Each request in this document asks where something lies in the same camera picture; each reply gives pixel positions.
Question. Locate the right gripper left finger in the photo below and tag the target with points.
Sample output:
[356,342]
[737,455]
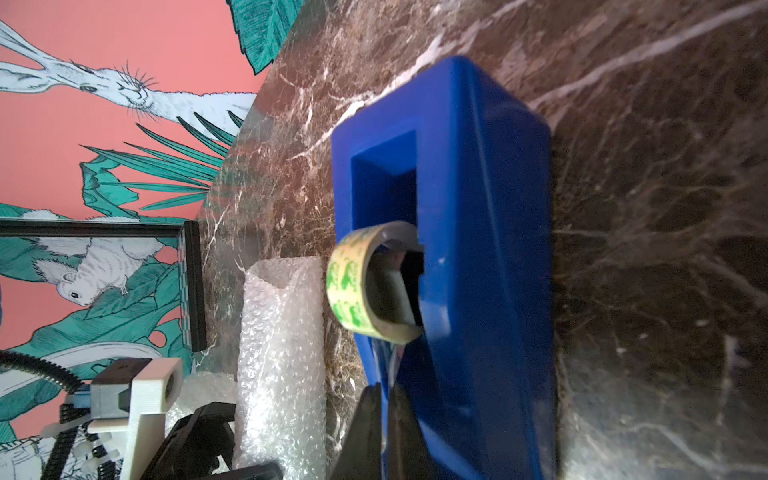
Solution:
[360,456]

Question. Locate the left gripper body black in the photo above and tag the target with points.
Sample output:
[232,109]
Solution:
[201,446]

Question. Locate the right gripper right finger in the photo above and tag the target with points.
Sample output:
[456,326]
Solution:
[407,454]

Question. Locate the bubble wrap pile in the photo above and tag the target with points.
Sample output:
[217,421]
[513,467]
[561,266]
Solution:
[281,401]

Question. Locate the green clear tape roll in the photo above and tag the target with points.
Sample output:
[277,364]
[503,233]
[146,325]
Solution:
[365,285]

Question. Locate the blue tape dispenser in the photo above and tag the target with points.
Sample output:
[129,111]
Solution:
[454,154]

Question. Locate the left black frame post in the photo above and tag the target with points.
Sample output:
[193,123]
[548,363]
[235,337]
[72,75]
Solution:
[71,229]

